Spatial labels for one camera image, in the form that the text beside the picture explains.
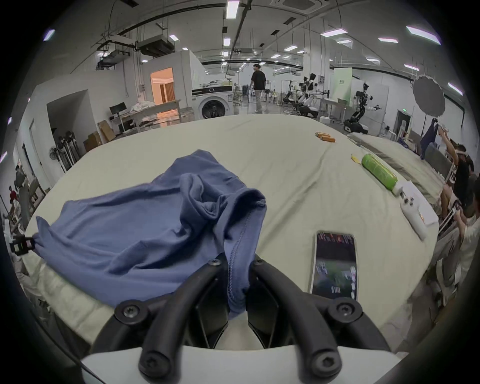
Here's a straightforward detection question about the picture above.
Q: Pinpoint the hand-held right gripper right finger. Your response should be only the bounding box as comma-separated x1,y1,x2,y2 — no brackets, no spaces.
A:
247,255,392,381

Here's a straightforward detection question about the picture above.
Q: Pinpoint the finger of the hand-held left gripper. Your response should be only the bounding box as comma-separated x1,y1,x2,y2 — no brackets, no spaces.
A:
9,236,36,256

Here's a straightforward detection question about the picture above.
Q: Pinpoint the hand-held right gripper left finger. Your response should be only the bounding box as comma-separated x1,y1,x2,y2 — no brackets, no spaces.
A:
90,253,230,381

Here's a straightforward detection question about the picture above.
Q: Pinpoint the blue shirt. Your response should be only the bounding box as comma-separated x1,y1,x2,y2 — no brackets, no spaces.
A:
33,149,268,319

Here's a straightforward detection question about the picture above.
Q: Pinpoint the smartphone with lit screen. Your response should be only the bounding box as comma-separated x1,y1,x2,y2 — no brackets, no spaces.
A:
310,231,358,301

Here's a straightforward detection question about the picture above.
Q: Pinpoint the brown carton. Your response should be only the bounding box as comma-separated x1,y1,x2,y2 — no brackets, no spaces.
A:
97,120,115,142
83,132,102,152

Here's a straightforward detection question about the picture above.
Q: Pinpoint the bed with beige sheet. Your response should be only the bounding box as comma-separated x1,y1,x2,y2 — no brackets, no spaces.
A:
347,132,445,203
22,113,439,353

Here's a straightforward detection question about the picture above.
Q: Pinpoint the white hand controller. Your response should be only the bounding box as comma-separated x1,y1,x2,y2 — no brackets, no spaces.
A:
399,181,439,241

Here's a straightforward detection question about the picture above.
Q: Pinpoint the green bottle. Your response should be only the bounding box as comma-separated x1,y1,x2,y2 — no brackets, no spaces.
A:
361,153,404,196

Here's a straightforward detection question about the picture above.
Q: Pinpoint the table with monitor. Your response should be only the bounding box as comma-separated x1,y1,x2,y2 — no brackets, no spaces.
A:
109,99,182,134

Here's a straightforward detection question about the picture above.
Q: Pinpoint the group of people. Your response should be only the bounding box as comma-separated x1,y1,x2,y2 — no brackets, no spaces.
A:
430,127,480,299

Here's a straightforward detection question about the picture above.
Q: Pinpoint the black robot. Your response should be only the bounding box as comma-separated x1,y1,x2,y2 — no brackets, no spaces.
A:
344,83,382,134

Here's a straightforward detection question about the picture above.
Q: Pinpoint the white washing machine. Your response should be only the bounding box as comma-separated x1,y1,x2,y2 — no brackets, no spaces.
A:
191,85,235,120

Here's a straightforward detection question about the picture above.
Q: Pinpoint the white robot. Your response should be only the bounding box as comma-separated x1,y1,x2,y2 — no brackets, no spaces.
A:
297,73,320,114

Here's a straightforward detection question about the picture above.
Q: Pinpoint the grey reflector umbrella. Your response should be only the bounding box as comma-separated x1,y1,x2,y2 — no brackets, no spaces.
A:
412,75,447,117

